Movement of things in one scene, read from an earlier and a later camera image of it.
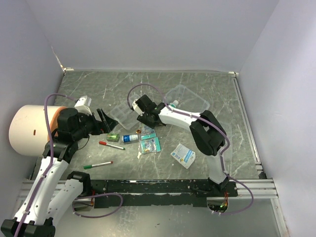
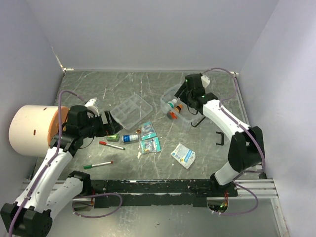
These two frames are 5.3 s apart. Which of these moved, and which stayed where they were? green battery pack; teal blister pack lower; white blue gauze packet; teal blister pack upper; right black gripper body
Moved: right black gripper body
Stayed: teal blister pack upper; green battery pack; teal blister pack lower; white blue gauze packet
